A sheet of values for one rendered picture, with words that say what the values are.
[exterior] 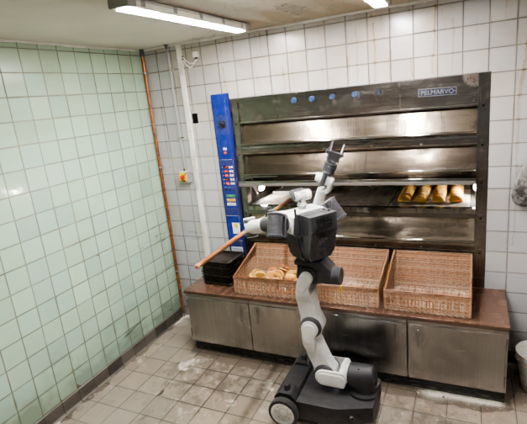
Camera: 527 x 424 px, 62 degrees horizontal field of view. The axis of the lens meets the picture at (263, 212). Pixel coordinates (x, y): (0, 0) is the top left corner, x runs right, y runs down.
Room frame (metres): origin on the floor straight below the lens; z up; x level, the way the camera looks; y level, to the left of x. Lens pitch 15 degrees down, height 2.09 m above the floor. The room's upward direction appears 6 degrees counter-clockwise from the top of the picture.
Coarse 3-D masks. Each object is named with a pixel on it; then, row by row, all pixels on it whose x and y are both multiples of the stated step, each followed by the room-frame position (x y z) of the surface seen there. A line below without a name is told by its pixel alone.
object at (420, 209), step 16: (256, 208) 3.69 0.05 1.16; (272, 208) 3.62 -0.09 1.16; (288, 208) 3.56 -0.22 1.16; (352, 208) 3.32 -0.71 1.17; (368, 208) 3.26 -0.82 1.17; (384, 208) 3.21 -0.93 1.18; (400, 208) 3.16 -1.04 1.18; (416, 208) 3.11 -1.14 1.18; (432, 208) 3.06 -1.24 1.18; (448, 208) 3.02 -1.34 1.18; (464, 208) 2.98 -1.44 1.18
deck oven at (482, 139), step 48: (480, 96) 2.93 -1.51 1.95; (336, 144) 3.36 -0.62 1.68; (384, 144) 3.21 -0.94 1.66; (432, 144) 3.06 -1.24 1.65; (480, 144) 2.93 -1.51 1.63; (240, 192) 3.76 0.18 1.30; (480, 192) 2.92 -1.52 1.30; (336, 240) 3.38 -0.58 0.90; (384, 240) 3.21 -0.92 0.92; (480, 240) 2.92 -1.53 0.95
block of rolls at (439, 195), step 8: (408, 192) 3.45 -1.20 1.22; (424, 192) 3.40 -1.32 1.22; (440, 192) 3.34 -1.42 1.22; (456, 192) 3.24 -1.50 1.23; (400, 200) 3.31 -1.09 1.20; (408, 200) 3.29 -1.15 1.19; (416, 200) 3.25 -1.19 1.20; (424, 200) 3.22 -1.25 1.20; (432, 200) 3.21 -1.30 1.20; (440, 200) 3.18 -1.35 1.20; (456, 200) 3.13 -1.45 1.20
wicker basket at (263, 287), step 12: (252, 252) 3.59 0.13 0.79; (264, 252) 3.62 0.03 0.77; (276, 252) 3.57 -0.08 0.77; (288, 252) 3.52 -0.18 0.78; (240, 264) 3.39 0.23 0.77; (252, 264) 3.57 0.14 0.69; (276, 264) 3.55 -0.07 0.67; (288, 264) 3.49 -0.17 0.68; (240, 276) 3.23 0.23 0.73; (240, 288) 3.23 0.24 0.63; (252, 288) 3.19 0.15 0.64; (264, 288) 3.28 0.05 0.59; (276, 288) 3.10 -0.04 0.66; (288, 288) 3.06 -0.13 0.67
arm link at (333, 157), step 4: (328, 152) 2.81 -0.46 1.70; (332, 152) 2.80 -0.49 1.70; (336, 152) 2.82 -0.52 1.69; (328, 156) 2.81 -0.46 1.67; (332, 156) 2.81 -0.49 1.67; (336, 156) 2.81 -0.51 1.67; (340, 156) 2.81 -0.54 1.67; (328, 160) 2.81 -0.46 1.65; (332, 160) 2.81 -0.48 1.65; (336, 160) 2.81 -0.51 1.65; (324, 164) 2.83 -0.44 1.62; (328, 164) 2.81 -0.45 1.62; (332, 164) 2.81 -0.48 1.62; (336, 164) 2.85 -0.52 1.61; (328, 168) 2.80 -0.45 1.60; (332, 168) 2.80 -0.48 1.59
